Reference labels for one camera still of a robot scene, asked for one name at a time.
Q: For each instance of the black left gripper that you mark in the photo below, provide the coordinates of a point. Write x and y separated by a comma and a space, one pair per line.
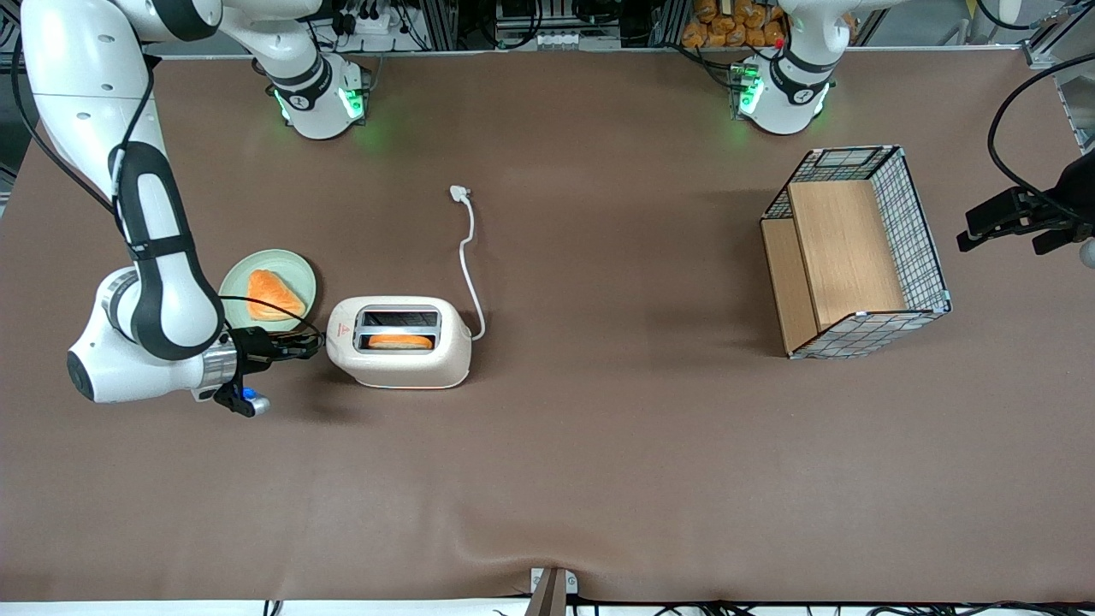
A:
1076, 190

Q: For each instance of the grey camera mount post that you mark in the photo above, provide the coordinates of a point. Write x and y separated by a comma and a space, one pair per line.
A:
550, 595

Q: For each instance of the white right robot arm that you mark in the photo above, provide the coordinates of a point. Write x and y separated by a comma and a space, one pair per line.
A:
158, 282

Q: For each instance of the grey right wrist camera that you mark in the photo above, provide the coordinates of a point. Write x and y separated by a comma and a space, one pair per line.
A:
246, 399

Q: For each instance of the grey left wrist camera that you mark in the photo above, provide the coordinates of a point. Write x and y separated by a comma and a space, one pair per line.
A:
1088, 253

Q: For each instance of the white power strip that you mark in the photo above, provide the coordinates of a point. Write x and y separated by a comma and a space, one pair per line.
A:
372, 21

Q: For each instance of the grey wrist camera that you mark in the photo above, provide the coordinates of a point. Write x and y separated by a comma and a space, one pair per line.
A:
246, 399
1088, 253

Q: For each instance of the toast slice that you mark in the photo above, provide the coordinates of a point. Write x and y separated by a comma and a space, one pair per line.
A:
399, 341

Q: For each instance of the bag of orange buns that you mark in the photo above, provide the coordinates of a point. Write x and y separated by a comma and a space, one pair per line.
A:
727, 26

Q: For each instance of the triangular golden pastry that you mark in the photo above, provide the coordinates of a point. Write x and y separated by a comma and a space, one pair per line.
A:
272, 297

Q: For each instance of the wooden step shelf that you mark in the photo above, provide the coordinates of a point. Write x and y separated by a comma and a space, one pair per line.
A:
843, 252

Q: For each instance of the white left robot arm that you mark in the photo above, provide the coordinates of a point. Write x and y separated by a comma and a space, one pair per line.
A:
783, 103

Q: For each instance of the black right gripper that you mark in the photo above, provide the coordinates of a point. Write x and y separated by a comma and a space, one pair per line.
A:
254, 346

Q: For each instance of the white two-slot toaster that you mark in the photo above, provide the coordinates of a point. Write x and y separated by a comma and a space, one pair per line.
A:
402, 366

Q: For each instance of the aluminium frame profile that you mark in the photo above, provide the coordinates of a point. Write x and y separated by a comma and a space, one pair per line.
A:
1065, 60

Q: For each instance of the pale green plate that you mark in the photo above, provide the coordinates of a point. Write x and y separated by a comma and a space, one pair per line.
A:
295, 274

